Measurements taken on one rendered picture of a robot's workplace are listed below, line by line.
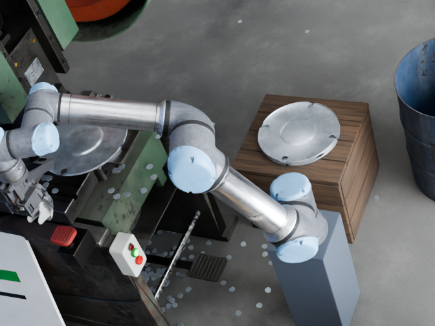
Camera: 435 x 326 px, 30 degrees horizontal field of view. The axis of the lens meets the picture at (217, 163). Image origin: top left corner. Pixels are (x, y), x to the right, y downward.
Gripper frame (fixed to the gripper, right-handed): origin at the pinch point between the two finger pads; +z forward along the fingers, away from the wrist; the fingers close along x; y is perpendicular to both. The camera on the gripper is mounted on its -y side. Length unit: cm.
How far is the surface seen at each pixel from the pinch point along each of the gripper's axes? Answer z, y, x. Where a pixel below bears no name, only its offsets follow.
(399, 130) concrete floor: 85, -121, 59
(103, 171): 16.5, -29.1, -4.9
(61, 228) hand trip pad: 9.0, -1.7, -1.0
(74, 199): 15.1, -16.1, -7.9
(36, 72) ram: -20.8, -33.6, -14.4
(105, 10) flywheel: -17, -66, -9
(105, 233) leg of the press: 21.3, -10.4, 4.2
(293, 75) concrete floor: 85, -147, 4
